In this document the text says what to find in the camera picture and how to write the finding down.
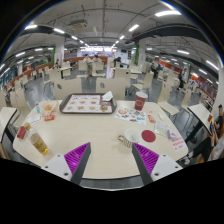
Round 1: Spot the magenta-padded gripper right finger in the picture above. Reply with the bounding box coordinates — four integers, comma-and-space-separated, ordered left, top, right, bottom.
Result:
131, 142, 184, 186

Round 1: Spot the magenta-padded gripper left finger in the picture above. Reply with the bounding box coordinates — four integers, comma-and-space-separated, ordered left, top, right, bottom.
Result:
41, 142, 92, 186

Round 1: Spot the clear yellow-capped drink bottle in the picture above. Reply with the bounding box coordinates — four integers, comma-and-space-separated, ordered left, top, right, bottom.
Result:
23, 121, 50, 156

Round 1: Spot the flat round red coaster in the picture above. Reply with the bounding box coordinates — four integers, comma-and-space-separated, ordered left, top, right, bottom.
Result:
141, 129, 157, 144

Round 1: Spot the clear plastic bag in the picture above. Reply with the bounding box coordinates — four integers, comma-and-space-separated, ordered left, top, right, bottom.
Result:
154, 120, 178, 140

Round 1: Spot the pink printed table sign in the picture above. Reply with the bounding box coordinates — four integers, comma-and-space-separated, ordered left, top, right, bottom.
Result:
170, 135, 188, 153

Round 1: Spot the colourful printed leaflet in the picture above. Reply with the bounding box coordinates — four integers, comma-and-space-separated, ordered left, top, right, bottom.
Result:
114, 107, 148, 126

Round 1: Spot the brown food tray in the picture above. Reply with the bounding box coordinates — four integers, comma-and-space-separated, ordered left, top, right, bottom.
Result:
59, 92, 118, 115

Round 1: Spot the red paper cup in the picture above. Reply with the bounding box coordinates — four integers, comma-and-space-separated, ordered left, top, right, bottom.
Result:
134, 91, 149, 112

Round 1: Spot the white paper card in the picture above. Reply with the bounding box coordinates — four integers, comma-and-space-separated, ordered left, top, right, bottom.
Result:
24, 113, 43, 125

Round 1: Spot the small clear sanitizer bottle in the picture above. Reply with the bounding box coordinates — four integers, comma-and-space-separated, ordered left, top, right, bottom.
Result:
34, 101, 42, 114

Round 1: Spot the crumpled white napkin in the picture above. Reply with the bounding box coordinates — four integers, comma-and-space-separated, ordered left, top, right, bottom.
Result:
101, 90, 114, 102

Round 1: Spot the person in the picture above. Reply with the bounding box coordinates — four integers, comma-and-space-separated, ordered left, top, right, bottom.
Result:
113, 56, 123, 68
83, 54, 93, 66
191, 104, 224, 164
149, 62, 160, 79
92, 54, 102, 65

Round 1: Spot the group of beige chairs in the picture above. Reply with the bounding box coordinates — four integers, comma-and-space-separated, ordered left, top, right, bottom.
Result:
0, 59, 201, 119

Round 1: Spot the ceiling air conditioner unit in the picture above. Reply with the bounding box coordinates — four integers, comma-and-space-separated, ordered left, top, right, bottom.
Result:
68, 19, 89, 30

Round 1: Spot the group of ceiling lights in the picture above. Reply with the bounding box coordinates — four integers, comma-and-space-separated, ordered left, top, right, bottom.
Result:
0, 9, 221, 76

